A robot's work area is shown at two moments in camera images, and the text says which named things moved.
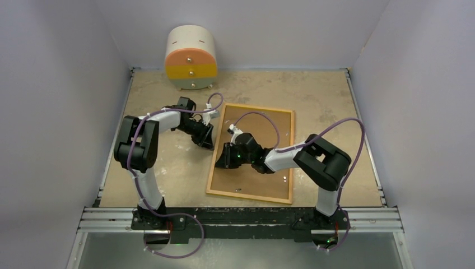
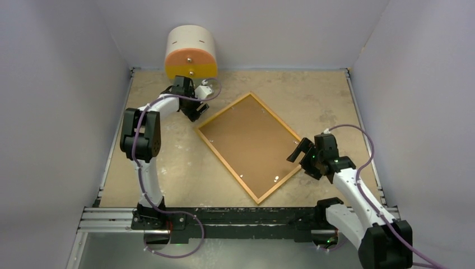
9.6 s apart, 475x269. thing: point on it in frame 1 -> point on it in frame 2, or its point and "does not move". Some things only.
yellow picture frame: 290,201 -> 259,200
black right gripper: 226,161 -> 304,145
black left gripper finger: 207,142 -> 203,108
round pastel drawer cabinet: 190,59 does not move
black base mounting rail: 240,224 does not move
